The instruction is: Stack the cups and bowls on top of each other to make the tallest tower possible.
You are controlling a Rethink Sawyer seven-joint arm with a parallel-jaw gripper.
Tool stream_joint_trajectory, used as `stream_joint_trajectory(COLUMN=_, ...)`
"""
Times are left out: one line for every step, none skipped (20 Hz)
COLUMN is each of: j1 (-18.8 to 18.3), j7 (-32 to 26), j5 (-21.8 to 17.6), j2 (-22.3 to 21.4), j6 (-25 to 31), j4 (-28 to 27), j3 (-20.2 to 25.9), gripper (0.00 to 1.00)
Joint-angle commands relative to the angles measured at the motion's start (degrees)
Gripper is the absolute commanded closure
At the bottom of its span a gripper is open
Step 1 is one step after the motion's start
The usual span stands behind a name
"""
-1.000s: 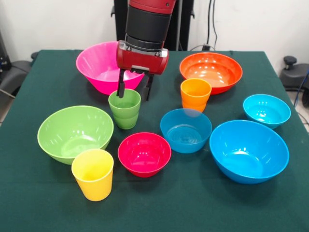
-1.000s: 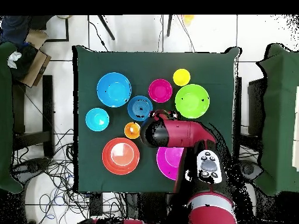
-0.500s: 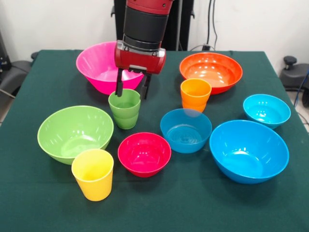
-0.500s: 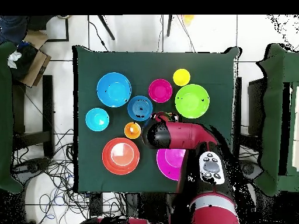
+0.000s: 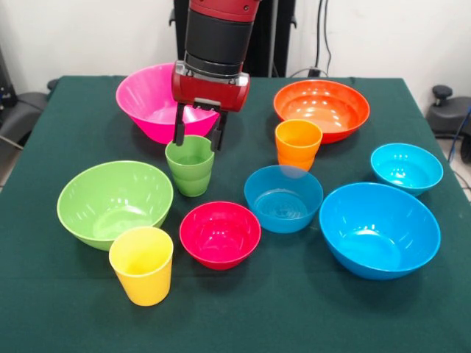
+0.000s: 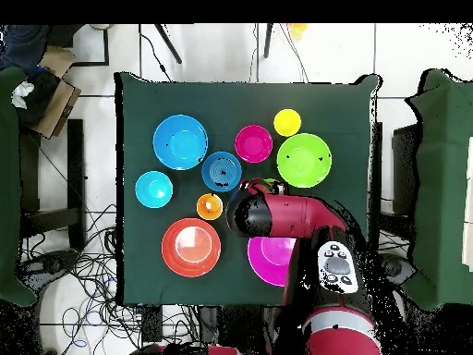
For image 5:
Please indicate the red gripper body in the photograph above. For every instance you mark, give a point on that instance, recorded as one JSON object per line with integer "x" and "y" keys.
{"x": 209, "y": 92}

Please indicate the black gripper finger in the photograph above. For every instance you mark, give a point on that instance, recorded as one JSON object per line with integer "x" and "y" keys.
{"x": 218, "y": 138}
{"x": 180, "y": 130}

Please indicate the green cup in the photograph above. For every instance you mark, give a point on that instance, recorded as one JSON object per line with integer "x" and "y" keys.
{"x": 189, "y": 180}

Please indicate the ribbed blue bowl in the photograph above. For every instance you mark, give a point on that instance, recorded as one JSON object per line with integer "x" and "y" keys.
{"x": 283, "y": 207}

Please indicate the green bowl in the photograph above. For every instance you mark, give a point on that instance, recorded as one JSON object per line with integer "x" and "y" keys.
{"x": 110, "y": 198}

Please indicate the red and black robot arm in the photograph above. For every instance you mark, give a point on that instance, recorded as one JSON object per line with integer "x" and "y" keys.
{"x": 217, "y": 33}

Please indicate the large pink bowl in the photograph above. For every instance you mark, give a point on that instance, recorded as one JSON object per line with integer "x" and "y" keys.
{"x": 147, "y": 106}

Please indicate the orange cup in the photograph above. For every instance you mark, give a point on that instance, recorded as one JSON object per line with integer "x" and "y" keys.
{"x": 298, "y": 147}

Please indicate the small red bowl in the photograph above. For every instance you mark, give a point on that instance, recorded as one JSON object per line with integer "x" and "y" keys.
{"x": 221, "y": 235}

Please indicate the orange-red bowl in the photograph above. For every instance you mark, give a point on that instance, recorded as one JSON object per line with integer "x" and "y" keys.
{"x": 331, "y": 110}

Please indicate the yellow cup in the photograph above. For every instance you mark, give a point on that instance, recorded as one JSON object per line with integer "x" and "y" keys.
{"x": 141, "y": 279}

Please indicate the dark green table cloth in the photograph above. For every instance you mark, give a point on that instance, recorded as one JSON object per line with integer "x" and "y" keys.
{"x": 235, "y": 312}

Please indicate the dark equipment box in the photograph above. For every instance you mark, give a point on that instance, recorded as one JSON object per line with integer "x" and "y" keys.
{"x": 5, "y": 84}

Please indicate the large blue bowl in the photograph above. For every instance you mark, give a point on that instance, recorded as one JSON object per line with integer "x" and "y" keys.
{"x": 379, "y": 235}

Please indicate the small turquoise bowl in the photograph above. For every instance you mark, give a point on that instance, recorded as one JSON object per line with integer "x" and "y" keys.
{"x": 406, "y": 169}

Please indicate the black pedestal foot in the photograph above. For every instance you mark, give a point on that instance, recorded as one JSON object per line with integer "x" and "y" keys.
{"x": 25, "y": 110}
{"x": 449, "y": 114}

